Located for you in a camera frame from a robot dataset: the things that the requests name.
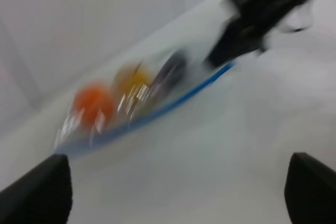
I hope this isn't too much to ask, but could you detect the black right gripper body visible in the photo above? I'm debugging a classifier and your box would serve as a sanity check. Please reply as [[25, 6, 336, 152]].
[[205, 0, 310, 68]]

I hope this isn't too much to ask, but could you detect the clear zip bag blue seal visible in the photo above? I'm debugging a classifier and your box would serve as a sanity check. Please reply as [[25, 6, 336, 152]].
[[53, 0, 235, 157]]

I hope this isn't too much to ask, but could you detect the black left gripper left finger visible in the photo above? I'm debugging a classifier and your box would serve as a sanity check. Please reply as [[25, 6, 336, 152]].
[[1, 154, 72, 223]]

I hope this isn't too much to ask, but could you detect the purple toy eggplant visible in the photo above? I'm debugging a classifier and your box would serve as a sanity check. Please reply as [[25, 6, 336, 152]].
[[151, 50, 188, 90]]

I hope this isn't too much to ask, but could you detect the orange toy fruit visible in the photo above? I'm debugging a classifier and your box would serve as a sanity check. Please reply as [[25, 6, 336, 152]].
[[71, 82, 115, 129]]

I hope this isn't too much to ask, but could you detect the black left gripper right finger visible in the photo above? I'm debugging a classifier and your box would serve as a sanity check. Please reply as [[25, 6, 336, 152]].
[[285, 153, 335, 223]]

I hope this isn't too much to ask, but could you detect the yellow toy pear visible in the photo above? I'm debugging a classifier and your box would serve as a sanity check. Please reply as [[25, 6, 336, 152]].
[[113, 63, 153, 94]]

